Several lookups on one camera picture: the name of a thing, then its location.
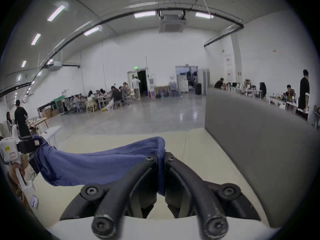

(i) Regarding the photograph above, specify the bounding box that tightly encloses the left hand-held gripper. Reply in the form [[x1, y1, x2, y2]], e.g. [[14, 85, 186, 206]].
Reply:
[[0, 135, 42, 175]]

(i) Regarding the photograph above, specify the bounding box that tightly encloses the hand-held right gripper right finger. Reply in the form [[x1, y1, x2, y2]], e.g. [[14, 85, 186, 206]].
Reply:
[[164, 152, 262, 240]]

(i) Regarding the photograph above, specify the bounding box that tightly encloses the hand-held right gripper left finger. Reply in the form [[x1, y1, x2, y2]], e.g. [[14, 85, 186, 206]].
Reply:
[[60, 155, 158, 240]]

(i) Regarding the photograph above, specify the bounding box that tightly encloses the dark blue shirt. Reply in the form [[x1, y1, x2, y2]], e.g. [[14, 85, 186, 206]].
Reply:
[[32, 135, 167, 197]]

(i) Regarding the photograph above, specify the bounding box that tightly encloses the white table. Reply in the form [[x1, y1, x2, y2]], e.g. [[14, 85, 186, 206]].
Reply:
[[41, 125, 62, 145]]

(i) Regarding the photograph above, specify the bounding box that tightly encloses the wooden table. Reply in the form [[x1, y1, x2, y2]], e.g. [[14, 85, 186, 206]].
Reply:
[[28, 117, 49, 135], [154, 85, 171, 97]]

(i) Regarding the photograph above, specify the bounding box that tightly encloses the bed with beige sheet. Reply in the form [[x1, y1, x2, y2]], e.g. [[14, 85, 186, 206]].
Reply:
[[27, 128, 271, 234]]

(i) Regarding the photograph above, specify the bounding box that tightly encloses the grey padded headboard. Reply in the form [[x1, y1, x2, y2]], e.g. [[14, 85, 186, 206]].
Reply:
[[204, 88, 320, 228]]

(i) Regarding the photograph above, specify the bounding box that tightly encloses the group of people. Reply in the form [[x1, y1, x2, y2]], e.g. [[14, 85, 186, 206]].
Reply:
[[70, 82, 132, 112]]

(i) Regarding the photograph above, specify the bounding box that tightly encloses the white shelf cabinet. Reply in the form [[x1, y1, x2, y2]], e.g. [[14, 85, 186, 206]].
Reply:
[[177, 74, 189, 93]]

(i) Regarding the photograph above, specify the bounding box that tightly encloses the row of tables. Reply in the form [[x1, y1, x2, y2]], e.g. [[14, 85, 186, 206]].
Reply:
[[224, 79, 298, 111]]

